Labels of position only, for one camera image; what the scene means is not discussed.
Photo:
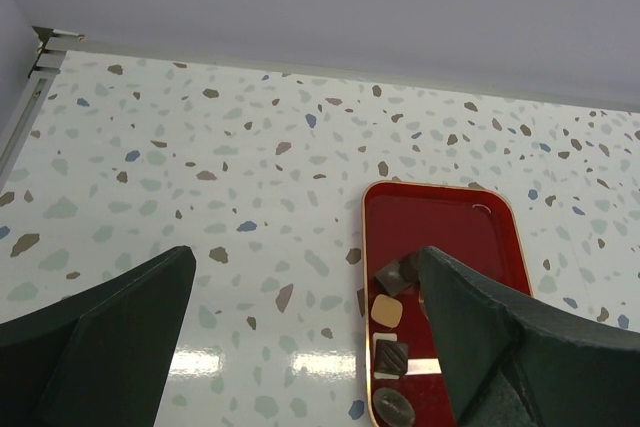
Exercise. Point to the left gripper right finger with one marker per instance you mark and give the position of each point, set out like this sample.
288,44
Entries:
508,359

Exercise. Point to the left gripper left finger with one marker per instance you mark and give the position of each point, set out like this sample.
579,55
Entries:
100,357

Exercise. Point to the dark ridged square chocolate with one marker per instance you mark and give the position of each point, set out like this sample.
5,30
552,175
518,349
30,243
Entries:
391,357

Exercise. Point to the white rectangular chocolate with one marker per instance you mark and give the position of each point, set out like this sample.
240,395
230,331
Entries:
376,337

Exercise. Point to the dark oval chocolate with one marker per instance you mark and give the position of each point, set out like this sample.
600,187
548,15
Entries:
393,408

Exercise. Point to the tan square chocolate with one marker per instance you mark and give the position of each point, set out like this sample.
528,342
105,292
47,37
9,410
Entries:
386,311

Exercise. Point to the dark round chocolate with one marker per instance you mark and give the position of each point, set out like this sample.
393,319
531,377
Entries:
409,267

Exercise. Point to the dark brown square chocolate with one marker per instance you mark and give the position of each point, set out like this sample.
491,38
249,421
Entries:
390,279

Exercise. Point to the red rectangular tray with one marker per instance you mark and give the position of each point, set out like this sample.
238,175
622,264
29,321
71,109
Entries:
477,228

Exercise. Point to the aluminium corner frame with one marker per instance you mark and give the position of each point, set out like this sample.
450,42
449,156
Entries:
29,64

